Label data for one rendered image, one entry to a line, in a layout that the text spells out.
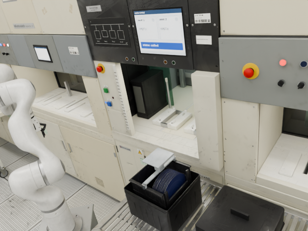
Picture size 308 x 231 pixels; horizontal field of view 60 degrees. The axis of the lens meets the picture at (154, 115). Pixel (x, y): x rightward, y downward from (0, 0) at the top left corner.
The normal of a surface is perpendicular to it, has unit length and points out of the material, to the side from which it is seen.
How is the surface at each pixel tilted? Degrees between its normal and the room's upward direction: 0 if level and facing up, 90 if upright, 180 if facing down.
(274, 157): 0
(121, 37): 90
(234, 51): 90
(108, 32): 90
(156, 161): 0
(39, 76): 90
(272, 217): 0
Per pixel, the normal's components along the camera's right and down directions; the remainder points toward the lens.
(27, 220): -0.15, -0.87
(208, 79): -0.61, 0.46
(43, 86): 0.78, 0.18
